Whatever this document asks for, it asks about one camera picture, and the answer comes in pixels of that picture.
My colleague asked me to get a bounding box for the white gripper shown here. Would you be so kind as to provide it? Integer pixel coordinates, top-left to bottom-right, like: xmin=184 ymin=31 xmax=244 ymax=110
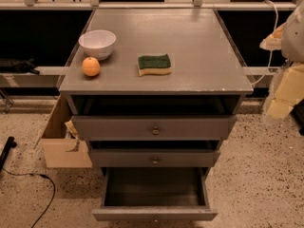
xmin=259 ymin=23 xmax=304 ymax=120

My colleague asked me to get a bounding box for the grey bottom drawer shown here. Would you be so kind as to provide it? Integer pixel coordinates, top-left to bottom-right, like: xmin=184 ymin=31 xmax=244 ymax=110
xmin=92 ymin=167 xmax=218 ymax=221

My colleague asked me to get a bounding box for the grey drawer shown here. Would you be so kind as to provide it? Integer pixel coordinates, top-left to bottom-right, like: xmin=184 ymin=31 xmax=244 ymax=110
xmin=72 ymin=96 xmax=236 ymax=141
xmin=92 ymin=167 xmax=218 ymax=221
xmin=90 ymin=141 xmax=220 ymax=167

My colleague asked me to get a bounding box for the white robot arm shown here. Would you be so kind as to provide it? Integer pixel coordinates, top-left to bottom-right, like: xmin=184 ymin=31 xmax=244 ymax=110
xmin=259 ymin=0 xmax=304 ymax=120

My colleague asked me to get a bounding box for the grey drawer cabinet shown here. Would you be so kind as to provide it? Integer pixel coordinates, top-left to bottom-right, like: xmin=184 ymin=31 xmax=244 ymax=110
xmin=58 ymin=8 xmax=255 ymax=176

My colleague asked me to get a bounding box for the grey top drawer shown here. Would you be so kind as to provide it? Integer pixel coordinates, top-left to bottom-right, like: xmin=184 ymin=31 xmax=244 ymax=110
xmin=72 ymin=96 xmax=236 ymax=141

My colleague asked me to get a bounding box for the grey middle drawer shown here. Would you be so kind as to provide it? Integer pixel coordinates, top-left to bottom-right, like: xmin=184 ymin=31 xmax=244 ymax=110
xmin=90 ymin=141 xmax=220 ymax=167

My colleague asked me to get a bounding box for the green yellow sponge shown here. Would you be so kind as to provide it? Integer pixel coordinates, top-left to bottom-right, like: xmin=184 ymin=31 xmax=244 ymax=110
xmin=138 ymin=54 xmax=172 ymax=76

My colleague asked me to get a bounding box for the white bowl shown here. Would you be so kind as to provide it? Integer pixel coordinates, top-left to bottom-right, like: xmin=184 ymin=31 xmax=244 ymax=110
xmin=78 ymin=29 xmax=116 ymax=60

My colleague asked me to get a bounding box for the orange fruit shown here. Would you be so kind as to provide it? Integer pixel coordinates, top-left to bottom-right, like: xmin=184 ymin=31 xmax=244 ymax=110
xmin=82 ymin=57 xmax=101 ymax=77

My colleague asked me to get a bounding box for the cardboard box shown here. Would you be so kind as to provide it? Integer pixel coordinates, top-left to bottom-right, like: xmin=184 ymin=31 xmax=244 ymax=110
xmin=39 ymin=96 xmax=92 ymax=168

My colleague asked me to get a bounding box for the black bar on floor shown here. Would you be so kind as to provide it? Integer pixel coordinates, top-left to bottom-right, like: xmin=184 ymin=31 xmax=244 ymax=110
xmin=0 ymin=136 xmax=17 ymax=171

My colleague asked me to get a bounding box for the white hanging cable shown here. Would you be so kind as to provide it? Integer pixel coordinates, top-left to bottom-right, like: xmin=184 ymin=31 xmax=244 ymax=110
xmin=250 ymin=0 xmax=279 ymax=87

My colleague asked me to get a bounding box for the black object on rail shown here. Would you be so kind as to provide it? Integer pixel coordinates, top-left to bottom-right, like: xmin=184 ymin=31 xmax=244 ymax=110
xmin=0 ymin=59 xmax=40 ymax=75

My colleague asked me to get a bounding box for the black floor cable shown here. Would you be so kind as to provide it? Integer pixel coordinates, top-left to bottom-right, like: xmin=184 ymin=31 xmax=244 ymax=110
xmin=0 ymin=167 xmax=57 ymax=228

